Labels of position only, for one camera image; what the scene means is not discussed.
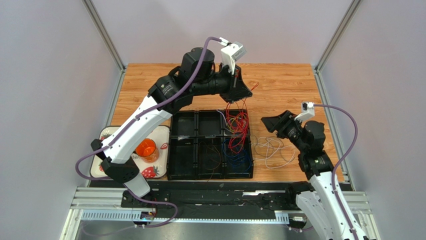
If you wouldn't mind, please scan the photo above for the red thin wire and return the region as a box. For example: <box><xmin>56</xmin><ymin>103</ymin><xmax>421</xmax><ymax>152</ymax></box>
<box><xmin>224</xmin><ymin>82</ymin><xmax>260</xmax><ymax>155</ymax></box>

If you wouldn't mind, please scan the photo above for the blue thin wire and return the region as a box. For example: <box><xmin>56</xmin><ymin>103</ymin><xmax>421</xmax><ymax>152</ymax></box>
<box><xmin>222</xmin><ymin>138</ymin><xmax>253</xmax><ymax>169</ymax></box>

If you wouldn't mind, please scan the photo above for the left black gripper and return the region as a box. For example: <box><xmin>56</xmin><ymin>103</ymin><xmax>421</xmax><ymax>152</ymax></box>
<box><xmin>191</xmin><ymin>63</ymin><xmax>253</xmax><ymax>105</ymax></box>

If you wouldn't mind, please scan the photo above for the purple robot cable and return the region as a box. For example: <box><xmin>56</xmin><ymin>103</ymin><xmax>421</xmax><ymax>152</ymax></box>
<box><xmin>288</xmin><ymin>103</ymin><xmax>360</xmax><ymax>240</ymax></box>
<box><xmin>75</xmin><ymin>36</ymin><xmax>223</xmax><ymax>229</ymax></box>

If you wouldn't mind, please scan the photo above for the white strawberry pattern tray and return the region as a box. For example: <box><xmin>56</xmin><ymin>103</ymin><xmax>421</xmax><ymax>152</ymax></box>
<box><xmin>89</xmin><ymin>125</ymin><xmax>170</xmax><ymax>179</ymax></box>

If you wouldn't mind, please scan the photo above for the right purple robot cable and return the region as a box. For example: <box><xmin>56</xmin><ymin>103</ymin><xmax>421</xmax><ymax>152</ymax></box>
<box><xmin>288</xmin><ymin>103</ymin><xmax>360</xmax><ymax>240</ymax></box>

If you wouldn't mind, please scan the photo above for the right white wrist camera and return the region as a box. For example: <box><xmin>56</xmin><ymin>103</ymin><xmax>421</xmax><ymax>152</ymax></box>
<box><xmin>294</xmin><ymin>101</ymin><xmax>315</xmax><ymax>123</ymax></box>

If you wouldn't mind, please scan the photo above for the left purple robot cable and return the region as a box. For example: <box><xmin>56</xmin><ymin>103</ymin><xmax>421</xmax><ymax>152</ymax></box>
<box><xmin>75</xmin><ymin>36</ymin><xmax>223</xmax><ymax>229</ymax></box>

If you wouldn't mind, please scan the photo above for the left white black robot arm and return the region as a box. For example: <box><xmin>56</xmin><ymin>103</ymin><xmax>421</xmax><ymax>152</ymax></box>
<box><xmin>90</xmin><ymin>43</ymin><xmax>253</xmax><ymax>198</ymax></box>

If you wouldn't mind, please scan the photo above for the orange translucent cup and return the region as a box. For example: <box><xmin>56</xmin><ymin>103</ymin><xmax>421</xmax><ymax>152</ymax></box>
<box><xmin>135</xmin><ymin>138</ymin><xmax>160</xmax><ymax>163</ymax></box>

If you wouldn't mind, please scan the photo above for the black six-compartment tray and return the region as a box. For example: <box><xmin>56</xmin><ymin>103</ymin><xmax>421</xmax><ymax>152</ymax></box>
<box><xmin>166</xmin><ymin>109</ymin><xmax>254</xmax><ymax>181</ymax></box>

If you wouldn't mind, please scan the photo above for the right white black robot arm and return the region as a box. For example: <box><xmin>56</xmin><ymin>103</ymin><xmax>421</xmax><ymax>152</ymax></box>
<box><xmin>261</xmin><ymin>107</ymin><xmax>369</xmax><ymax>240</ymax></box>

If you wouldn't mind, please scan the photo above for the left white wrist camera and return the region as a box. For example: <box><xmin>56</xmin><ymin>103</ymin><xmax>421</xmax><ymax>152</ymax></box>
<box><xmin>219</xmin><ymin>37</ymin><xmax>247</xmax><ymax>75</ymax></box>

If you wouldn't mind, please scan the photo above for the brown thin wire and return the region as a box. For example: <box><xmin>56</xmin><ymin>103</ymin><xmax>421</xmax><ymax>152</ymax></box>
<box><xmin>198</xmin><ymin>141</ymin><xmax>223</xmax><ymax>182</ymax></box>

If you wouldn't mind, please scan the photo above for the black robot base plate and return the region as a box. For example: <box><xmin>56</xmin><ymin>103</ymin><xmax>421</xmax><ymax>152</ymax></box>
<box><xmin>121</xmin><ymin>180</ymin><xmax>314</xmax><ymax>220</ymax></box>

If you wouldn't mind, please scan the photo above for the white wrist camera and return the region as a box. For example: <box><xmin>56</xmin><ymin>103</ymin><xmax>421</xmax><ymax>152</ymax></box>
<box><xmin>294</xmin><ymin>101</ymin><xmax>315</xmax><ymax>123</ymax></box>
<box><xmin>219</xmin><ymin>37</ymin><xmax>247</xmax><ymax>75</ymax></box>

